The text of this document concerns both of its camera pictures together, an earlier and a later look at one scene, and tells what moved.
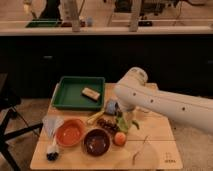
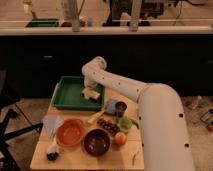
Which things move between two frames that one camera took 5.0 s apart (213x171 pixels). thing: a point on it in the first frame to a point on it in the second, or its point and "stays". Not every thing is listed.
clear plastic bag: (52, 123) stays
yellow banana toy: (92, 119) stays
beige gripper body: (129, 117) to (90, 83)
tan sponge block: (90, 93) stays
